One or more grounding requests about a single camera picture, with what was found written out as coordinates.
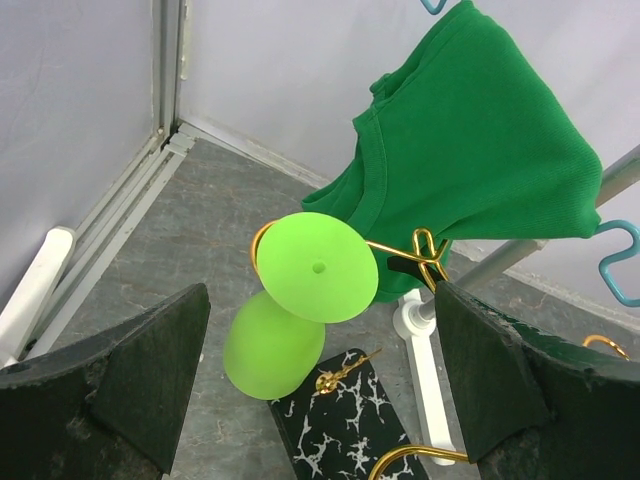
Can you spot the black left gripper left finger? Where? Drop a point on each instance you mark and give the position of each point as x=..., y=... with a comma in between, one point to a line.
x=110, y=406

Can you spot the lime green wine glass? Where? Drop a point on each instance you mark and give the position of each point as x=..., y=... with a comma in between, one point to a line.
x=315, y=270

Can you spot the gold wine glass rack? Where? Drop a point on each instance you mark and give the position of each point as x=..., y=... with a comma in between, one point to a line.
x=351, y=433

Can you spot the green cloth on hanger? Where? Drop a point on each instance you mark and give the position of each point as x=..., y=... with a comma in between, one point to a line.
x=466, y=140

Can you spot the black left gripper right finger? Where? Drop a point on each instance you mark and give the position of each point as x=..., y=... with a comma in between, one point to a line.
x=532, y=405

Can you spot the silver white clothes rail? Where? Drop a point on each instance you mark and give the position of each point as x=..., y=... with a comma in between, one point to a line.
x=103, y=233

